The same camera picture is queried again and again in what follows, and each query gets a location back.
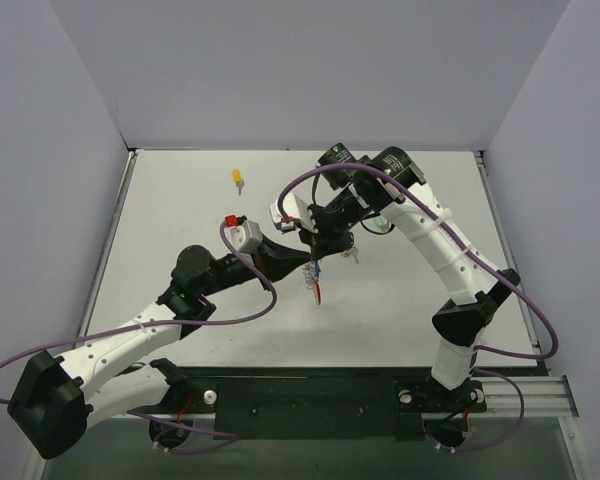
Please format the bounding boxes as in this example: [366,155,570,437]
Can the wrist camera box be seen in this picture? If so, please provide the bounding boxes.
[225,215,264,255]
[269,193,318,234]

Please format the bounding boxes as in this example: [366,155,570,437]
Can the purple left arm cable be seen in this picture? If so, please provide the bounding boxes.
[0,222,279,456]

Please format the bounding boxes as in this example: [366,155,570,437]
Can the metal key organiser red handle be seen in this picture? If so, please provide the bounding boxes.
[302,261,323,306]

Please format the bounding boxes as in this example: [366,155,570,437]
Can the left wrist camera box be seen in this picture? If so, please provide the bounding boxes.
[225,215,264,255]

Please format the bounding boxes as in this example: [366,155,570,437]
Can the key with yellow tag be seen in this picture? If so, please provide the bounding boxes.
[232,169,245,195]

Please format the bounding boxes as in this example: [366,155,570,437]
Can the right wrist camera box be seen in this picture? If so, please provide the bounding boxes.
[269,193,318,234]

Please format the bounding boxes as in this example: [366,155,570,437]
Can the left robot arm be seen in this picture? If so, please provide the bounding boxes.
[7,226,310,460]

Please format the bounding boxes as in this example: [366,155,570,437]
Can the aluminium front rail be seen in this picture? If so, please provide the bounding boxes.
[480,376,579,418]

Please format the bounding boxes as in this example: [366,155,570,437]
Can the key with green tag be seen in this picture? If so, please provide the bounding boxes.
[372,215,392,234]

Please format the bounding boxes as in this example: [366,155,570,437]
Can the keys with black tags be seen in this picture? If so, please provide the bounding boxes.
[341,245,359,264]

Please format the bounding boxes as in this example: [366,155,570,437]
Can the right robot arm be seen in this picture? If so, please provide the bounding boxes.
[302,143,520,409]

